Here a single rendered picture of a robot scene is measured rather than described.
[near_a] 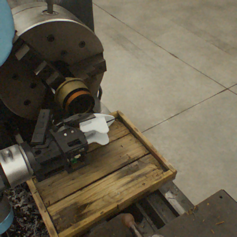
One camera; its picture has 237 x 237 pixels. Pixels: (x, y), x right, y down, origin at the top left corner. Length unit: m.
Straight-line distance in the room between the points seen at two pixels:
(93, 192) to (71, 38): 0.41
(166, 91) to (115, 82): 0.47
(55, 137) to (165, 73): 2.25
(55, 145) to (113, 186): 0.25
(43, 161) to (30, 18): 0.36
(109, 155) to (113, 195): 0.13
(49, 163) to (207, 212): 0.35
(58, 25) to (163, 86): 1.92
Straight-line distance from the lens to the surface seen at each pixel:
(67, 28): 0.76
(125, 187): 0.77
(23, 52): 0.71
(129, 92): 2.47
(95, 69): 0.80
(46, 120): 0.64
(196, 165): 1.98
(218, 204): 0.68
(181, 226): 0.64
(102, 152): 0.84
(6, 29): 0.42
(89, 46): 0.81
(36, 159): 0.58
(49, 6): 0.76
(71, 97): 0.68
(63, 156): 0.57
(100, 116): 0.62
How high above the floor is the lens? 1.53
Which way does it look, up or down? 44 degrees down
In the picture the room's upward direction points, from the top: straight up
